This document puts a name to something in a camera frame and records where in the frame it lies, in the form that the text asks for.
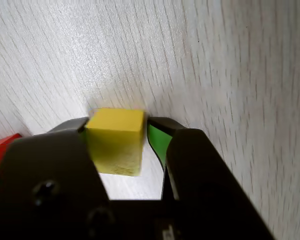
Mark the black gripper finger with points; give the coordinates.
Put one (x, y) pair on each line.
(202, 175)
(52, 175)

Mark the yellow wooden cube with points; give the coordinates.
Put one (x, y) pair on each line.
(117, 145)

